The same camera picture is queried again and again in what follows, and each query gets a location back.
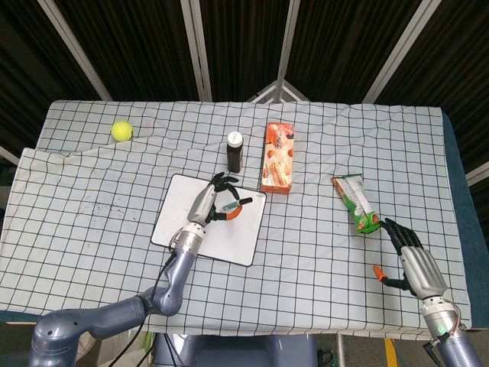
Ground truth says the orange snack box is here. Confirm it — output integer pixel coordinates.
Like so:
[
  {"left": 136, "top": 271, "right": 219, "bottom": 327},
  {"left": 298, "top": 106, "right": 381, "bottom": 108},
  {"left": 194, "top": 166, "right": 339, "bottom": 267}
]
[{"left": 260, "top": 121, "right": 296, "bottom": 196}]

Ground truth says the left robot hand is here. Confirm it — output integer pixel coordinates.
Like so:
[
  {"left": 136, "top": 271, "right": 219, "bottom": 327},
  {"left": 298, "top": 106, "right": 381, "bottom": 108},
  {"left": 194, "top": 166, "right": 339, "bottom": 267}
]
[{"left": 186, "top": 171, "right": 254, "bottom": 229}]

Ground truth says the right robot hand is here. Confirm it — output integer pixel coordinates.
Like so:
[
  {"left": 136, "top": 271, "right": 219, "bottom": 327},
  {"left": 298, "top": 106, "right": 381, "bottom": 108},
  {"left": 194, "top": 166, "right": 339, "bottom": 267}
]
[{"left": 372, "top": 217, "right": 448, "bottom": 301}]

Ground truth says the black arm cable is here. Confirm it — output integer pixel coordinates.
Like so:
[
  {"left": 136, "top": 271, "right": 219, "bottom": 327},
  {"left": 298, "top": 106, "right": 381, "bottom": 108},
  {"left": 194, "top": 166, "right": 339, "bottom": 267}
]
[{"left": 112, "top": 250, "right": 179, "bottom": 367}]

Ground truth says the folding screen partition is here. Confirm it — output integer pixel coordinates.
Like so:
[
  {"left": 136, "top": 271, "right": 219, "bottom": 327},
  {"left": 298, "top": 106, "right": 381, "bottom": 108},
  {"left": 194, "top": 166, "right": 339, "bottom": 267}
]
[{"left": 0, "top": 0, "right": 489, "bottom": 188}]

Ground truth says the green marker pen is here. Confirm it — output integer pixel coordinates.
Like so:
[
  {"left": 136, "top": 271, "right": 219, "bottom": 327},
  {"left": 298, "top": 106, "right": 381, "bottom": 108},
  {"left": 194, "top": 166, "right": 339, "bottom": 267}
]
[{"left": 219, "top": 196, "right": 254, "bottom": 213}]

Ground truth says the green orange snack bag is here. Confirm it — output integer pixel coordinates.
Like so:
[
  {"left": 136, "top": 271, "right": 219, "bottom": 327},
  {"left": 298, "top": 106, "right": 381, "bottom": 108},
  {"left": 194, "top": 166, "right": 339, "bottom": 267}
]
[{"left": 330, "top": 174, "right": 382, "bottom": 235}]

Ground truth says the blue grey plastic stool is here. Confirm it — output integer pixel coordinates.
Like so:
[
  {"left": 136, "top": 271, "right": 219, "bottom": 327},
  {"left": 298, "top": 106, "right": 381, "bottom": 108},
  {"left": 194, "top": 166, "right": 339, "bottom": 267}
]
[{"left": 152, "top": 331, "right": 319, "bottom": 367}]

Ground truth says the yellow tennis ball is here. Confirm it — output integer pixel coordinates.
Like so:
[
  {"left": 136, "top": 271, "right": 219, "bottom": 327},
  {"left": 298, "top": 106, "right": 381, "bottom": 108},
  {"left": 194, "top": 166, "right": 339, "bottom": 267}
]
[{"left": 111, "top": 119, "right": 134, "bottom": 142}]

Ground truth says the white drawing board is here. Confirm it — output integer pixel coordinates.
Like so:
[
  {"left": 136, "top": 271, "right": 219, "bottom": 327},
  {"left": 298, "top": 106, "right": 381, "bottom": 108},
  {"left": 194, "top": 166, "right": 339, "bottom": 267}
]
[{"left": 150, "top": 173, "right": 267, "bottom": 267}]

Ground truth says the white checkered tablecloth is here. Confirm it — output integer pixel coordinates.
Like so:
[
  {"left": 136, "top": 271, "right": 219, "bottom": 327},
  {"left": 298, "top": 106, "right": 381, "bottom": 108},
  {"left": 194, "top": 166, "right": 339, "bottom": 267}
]
[{"left": 0, "top": 99, "right": 474, "bottom": 342}]

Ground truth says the dark brown bottle white cap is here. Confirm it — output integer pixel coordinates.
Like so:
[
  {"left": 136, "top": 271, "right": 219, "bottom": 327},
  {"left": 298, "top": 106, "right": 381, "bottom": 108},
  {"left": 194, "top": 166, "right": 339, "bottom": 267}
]
[{"left": 226, "top": 131, "right": 244, "bottom": 174}]

